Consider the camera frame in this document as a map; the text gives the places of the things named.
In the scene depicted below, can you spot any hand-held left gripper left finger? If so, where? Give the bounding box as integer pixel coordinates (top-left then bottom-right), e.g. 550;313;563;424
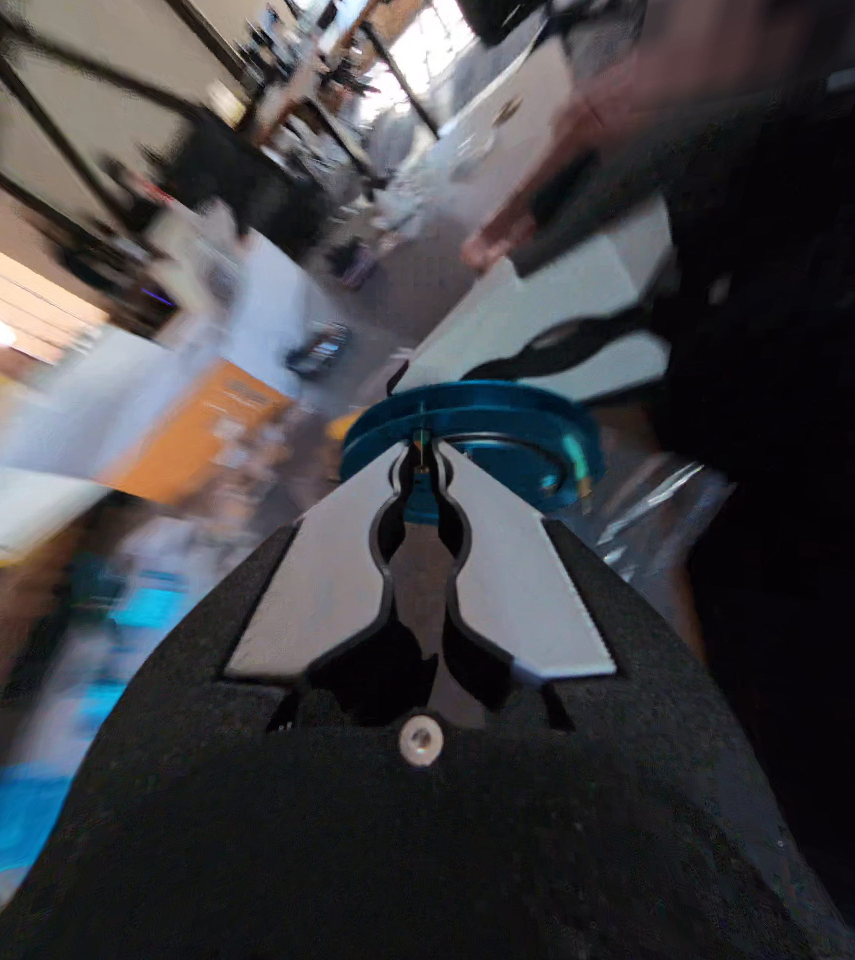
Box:
225;441;440;729

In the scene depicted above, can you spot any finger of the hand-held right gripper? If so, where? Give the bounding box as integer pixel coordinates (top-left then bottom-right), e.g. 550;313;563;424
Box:
388;196;678;395
468;328;672;406

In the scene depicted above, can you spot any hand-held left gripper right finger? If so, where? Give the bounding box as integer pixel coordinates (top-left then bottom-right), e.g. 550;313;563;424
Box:
433;441;618;711

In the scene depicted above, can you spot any blue round metal turntable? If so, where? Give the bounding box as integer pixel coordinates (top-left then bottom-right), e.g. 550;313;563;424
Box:
339;378;607;526

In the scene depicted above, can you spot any person's right hand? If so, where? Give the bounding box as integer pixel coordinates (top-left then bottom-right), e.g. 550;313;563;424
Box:
461;41;777;273

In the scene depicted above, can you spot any large clear plastic bag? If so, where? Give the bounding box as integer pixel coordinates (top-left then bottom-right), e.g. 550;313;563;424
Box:
547;450;736;601

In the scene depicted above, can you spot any black servo motor stack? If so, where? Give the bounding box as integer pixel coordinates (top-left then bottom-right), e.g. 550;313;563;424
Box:
326;236;380;290

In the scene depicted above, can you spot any orange cardboard box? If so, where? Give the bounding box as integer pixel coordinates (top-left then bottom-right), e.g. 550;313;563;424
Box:
0;322;297;564

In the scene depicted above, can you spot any blue shiny plastic bag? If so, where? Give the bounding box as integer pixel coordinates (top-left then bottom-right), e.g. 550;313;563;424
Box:
285;322;354;376

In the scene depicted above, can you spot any white tray with blue parts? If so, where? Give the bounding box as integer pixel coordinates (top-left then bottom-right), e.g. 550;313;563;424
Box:
0;517;196;901

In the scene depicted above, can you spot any large window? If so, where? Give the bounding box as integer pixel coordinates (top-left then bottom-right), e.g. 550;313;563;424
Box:
360;0;489;121

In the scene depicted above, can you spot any black chair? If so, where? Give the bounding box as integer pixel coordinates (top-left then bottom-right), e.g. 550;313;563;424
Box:
165;123;331;256

